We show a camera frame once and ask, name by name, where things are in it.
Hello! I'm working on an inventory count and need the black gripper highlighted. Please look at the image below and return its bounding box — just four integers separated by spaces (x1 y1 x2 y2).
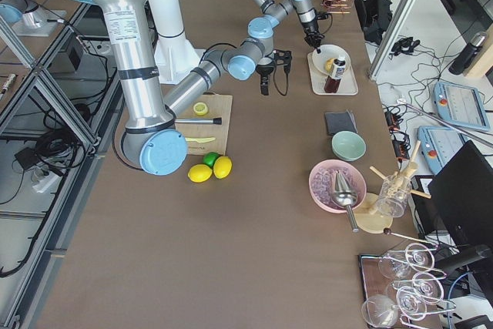
255 56 274 96
302 20 324 54

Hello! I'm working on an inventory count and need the cream round plate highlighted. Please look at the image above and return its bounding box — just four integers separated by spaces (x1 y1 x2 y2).
311 44 351 75

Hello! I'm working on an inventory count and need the glazed twisted donut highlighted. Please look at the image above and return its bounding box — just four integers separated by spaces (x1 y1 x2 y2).
324 58 335 72

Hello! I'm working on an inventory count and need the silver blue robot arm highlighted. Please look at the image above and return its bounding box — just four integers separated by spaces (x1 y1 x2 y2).
253 0 324 52
76 0 280 176

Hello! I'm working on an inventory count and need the cream rectangular tray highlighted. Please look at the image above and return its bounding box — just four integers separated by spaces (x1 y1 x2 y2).
307 49 358 96

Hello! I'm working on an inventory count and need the dark tea bottle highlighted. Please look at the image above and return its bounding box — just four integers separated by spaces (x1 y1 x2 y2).
324 55 346 93

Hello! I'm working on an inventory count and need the wooden cutting board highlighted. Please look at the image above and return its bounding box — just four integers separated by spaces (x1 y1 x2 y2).
176 94 233 156

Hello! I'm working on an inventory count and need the steel cylindrical grater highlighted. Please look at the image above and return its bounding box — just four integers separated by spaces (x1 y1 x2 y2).
175 117 223 125

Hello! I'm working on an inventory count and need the half lemon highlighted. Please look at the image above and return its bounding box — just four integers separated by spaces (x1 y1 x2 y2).
193 102 209 116

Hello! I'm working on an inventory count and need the yellow plastic knife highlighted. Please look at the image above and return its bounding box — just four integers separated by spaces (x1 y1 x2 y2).
185 136 216 143

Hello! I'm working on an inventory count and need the grey folded cloth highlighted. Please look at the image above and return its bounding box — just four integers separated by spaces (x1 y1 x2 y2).
324 110 357 136

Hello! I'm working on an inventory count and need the green lime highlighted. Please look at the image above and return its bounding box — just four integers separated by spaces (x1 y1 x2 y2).
203 152 221 168

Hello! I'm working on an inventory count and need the yellow lemon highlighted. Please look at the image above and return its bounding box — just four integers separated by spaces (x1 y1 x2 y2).
187 163 213 183
213 156 233 179

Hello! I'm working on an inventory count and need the mint green bowl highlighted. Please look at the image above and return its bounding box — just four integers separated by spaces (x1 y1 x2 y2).
331 131 367 162

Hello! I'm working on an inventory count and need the pink bowl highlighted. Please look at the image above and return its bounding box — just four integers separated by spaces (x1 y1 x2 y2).
309 159 367 213

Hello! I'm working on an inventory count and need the steel scoop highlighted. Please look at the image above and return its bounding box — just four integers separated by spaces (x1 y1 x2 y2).
330 170 359 233

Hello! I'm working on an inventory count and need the black thermos bottle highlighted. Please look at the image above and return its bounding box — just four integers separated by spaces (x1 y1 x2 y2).
448 32 488 76

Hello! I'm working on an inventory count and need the blue teach pendant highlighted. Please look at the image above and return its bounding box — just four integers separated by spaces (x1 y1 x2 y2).
433 81 491 132
418 126 468 175

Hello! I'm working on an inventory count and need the clear glass mug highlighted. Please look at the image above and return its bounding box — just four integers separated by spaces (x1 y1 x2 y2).
375 175 411 217

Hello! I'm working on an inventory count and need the wooden mug tree stand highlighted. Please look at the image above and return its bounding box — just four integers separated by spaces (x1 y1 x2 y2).
355 140 431 233

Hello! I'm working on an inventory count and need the black monitor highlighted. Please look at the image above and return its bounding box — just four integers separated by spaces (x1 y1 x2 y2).
429 141 492 247

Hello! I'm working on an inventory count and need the wine glass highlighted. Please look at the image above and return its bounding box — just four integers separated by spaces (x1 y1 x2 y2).
396 286 427 320
378 243 434 279
361 294 398 328
387 272 444 304

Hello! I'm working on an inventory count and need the aluminium frame post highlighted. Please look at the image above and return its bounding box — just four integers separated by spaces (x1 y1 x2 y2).
368 0 416 82

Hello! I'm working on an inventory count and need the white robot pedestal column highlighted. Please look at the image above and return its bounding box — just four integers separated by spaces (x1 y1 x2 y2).
149 0 203 85

